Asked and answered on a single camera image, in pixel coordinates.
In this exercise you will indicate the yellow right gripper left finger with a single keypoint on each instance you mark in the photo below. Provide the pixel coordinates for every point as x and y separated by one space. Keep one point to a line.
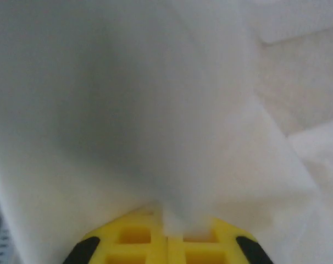
133 236

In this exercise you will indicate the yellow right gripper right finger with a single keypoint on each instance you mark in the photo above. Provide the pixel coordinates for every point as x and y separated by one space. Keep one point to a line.
202 247

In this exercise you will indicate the white t-shirt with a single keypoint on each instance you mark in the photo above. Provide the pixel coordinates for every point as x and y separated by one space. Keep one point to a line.
155 110

